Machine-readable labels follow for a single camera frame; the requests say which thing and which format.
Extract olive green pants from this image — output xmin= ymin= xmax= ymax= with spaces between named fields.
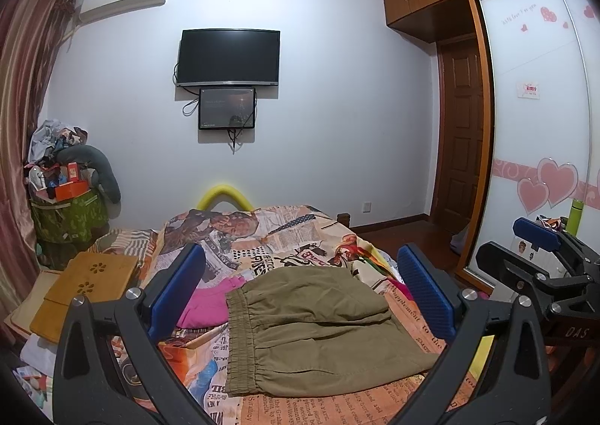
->
xmin=226 ymin=266 xmax=437 ymax=398

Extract wooden lap desk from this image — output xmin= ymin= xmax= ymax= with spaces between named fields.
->
xmin=30 ymin=253 xmax=137 ymax=344

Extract brown wooden door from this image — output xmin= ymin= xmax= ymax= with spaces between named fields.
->
xmin=431 ymin=35 xmax=483 ymax=234

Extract pink folded garment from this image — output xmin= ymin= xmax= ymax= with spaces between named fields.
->
xmin=177 ymin=276 xmax=246 ymax=329

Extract green storage basket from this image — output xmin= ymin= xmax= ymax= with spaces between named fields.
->
xmin=30 ymin=189 xmax=110 ymax=270

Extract white sliding wardrobe door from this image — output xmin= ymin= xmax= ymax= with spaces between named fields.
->
xmin=475 ymin=0 xmax=599 ymax=277

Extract orange box in basket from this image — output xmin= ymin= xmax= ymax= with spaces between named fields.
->
xmin=55 ymin=180 xmax=90 ymax=202

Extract newspaper print bed cover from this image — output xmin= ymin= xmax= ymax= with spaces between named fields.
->
xmin=88 ymin=204 xmax=498 ymax=425

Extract grey neck pillow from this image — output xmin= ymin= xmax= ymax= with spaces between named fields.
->
xmin=56 ymin=144 xmax=121 ymax=204

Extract yellow foam tube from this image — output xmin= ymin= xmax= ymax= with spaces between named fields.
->
xmin=196 ymin=183 xmax=254 ymax=212

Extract striped maroon curtain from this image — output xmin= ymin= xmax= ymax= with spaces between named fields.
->
xmin=1 ymin=0 xmax=76 ymax=317

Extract small black wall monitor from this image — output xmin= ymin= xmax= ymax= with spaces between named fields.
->
xmin=198 ymin=88 xmax=256 ymax=130

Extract black wall television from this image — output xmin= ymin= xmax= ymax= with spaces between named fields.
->
xmin=175 ymin=28 xmax=281 ymax=87

